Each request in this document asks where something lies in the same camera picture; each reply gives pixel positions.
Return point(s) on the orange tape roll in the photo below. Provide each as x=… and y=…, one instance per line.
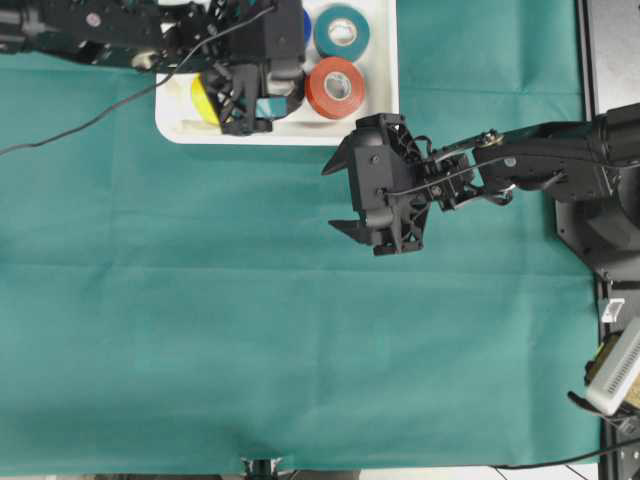
x=335, y=88

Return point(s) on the black aluminium frame rail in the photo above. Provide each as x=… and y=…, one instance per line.
x=587, y=58

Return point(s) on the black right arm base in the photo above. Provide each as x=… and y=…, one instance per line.
x=604, y=235

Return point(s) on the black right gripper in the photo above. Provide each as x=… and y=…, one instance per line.
x=395, y=178

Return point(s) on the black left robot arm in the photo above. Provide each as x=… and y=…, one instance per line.
x=117, y=34

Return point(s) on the yellow tape roll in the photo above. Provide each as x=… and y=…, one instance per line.
x=202, y=103

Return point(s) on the green table cloth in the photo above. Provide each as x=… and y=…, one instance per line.
x=175, y=308

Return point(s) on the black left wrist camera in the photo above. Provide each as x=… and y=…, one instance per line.
x=269, y=49

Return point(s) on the white plastic tray case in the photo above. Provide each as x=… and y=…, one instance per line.
x=178, y=120

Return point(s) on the white vented device box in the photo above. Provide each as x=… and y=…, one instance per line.
x=614, y=379

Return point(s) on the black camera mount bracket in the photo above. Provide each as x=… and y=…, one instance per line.
x=261, y=469

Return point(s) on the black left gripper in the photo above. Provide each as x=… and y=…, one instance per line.
x=223, y=44

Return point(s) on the teal tape roll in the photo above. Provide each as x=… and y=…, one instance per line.
x=341, y=31

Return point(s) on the blue tape roll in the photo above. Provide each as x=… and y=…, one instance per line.
x=307, y=26

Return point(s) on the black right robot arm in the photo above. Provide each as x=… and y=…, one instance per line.
x=570, y=161

